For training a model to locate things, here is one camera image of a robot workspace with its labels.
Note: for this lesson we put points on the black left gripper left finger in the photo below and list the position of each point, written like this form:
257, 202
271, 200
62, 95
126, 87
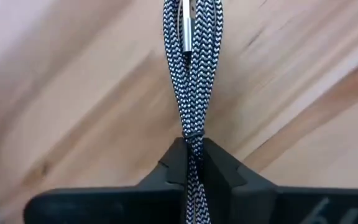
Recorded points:
154, 202

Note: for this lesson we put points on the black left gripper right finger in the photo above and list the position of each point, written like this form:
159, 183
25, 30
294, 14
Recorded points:
259, 202

